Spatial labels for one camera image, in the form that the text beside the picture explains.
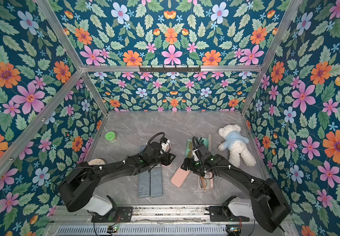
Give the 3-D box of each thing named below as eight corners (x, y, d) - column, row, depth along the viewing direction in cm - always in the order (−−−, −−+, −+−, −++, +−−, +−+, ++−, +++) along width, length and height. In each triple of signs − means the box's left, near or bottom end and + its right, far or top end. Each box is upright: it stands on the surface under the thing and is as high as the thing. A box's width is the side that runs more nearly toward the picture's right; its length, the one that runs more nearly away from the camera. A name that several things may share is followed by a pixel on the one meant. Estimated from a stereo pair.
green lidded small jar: (106, 143, 104) (103, 138, 99) (109, 136, 108) (106, 131, 103) (115, 143, 104) (112, 138, 99) (118, 136, 108) (115, 131, 103)
